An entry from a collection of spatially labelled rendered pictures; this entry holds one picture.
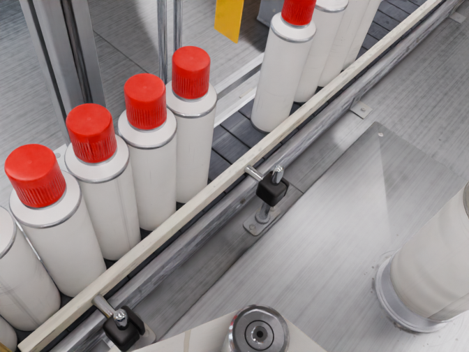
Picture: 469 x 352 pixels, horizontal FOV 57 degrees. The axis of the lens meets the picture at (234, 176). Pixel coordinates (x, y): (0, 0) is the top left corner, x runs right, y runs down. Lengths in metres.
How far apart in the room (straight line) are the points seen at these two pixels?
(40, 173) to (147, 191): 0.14
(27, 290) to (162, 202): 0.15
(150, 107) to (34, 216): 0.12
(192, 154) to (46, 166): 0.17
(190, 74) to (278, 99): 0.20
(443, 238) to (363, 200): 0.19
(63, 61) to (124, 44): 0.34
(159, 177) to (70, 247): 0.10
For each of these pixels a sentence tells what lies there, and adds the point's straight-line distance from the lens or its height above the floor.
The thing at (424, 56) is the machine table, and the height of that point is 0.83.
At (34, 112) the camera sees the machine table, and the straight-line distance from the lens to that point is 0.71.
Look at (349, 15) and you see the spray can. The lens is 0.61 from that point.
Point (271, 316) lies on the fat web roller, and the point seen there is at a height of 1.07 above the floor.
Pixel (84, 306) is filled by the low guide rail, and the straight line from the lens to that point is 0.46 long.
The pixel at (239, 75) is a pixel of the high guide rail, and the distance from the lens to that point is 0.56.
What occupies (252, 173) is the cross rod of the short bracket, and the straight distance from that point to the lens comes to 0.53.
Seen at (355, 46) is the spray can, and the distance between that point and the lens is 0.70.
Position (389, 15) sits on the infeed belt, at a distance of 0.90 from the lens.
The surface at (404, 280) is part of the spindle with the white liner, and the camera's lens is 0.48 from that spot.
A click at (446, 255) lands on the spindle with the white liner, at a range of 0.42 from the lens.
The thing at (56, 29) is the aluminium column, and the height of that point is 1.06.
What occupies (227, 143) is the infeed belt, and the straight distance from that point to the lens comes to 0.59.
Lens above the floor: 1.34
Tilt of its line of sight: 55 degrees down
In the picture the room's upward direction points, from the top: 12 degrees clockwise
